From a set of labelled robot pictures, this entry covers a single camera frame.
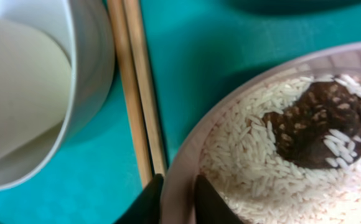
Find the teal serving tray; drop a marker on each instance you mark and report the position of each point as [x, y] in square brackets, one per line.
[199, 52]

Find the white rice pile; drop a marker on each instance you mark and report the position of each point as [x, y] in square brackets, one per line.
[239, 158]

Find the brown food lump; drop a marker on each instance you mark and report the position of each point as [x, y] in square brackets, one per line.
[301, 129]

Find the small pink bowl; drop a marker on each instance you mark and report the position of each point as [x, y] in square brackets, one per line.
[177, 198]

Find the white paper cup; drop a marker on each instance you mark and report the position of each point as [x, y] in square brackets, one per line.
[35, 79]

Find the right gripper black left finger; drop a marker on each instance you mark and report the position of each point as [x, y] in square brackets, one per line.
[146, 208]

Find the wooden chopstick right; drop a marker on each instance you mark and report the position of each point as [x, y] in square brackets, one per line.
[145, 83]

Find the wooden chopstick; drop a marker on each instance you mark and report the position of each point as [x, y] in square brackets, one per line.
[145, 83]
[130, 88]

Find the grey bowl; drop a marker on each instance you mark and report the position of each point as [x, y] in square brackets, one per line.
[83, 30]

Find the large white plate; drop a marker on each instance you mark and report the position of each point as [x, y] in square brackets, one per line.
[291, 3]

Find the wooden chopstick left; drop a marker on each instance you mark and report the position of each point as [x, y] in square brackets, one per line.
[130, 88]

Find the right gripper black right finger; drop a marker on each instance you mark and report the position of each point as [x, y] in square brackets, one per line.
[210, 208]

